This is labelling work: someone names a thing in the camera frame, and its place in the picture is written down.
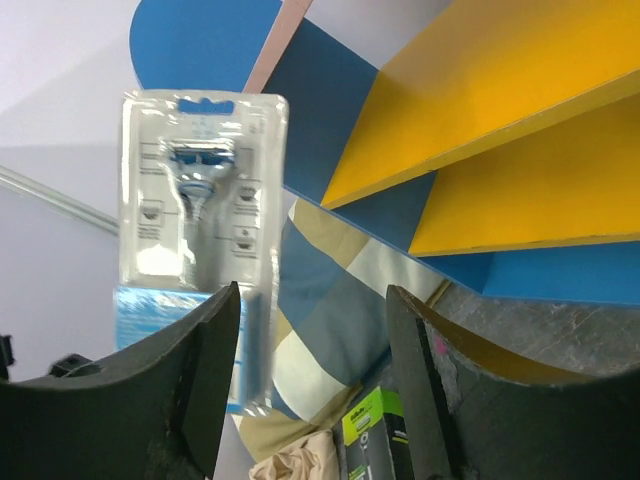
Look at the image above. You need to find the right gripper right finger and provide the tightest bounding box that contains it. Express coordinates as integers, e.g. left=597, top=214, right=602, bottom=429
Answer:
left=386, top=285, right=639, bottom=479

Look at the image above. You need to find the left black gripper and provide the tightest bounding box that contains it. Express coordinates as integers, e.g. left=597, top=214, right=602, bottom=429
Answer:
left=1, top=334, right=103, bottom=383

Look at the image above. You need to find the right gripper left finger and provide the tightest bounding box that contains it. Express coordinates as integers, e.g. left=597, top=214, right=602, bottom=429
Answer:
left=1, top=283, right=241, bottom=479

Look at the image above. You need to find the blue Gillette razor blister pack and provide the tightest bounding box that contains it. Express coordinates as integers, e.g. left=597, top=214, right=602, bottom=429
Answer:
left=114, top=89, right=289, bottom=416

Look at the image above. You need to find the colourful wooden shelf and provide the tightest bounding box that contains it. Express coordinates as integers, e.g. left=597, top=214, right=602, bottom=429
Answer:
left=129, top=1, right=639, bottom=307

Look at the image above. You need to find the black green razor box left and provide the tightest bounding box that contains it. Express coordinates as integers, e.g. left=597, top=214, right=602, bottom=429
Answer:
left=341, top=386, right=414, bottom=480

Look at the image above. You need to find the beige crumpled cloth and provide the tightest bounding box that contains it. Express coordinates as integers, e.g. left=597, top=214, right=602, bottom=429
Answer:
left=249, top=430, right=340, bottom=480

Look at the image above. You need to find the checked blue beige pillow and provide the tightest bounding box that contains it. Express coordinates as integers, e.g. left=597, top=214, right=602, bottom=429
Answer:
left=234, top=199, right=444, bottom=462

